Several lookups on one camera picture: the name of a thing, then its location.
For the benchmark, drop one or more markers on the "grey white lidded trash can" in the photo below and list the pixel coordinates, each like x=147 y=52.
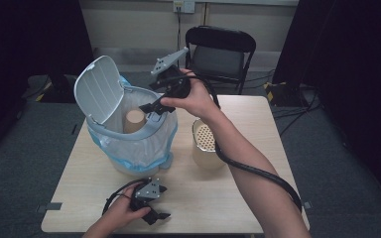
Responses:
x=97 y=89

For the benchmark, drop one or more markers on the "black stand base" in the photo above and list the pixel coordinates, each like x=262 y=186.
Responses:
x=286 y=94
x=63 y=89

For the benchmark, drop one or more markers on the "grey tape strip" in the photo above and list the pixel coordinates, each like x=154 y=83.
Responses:
x=51 y=206
x=307 y=205

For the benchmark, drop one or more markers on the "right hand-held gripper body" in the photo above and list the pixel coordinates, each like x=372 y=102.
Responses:
x=177 y=84

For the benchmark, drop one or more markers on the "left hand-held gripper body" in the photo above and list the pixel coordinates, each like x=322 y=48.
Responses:
x=147 y=191

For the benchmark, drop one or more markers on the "brown paper cup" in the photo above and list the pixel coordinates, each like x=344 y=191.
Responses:
x=135 y=120

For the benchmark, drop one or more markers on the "black curtain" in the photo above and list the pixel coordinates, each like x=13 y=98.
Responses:
x=350 y=66
x=29 y=39

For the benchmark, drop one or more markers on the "person's right hand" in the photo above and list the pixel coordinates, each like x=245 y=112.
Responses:
x=196 y=97

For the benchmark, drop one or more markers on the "person's left hand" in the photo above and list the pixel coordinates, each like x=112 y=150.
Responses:
x=122 y=208

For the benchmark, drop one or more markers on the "white wall socket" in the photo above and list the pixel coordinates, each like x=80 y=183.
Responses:
x=183 y=6

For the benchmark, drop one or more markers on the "black folding chair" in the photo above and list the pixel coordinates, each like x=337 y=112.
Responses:
x=221 y=59

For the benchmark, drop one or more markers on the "beige bucket with perforated strainer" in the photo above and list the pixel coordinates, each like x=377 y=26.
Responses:
x=203 y=155

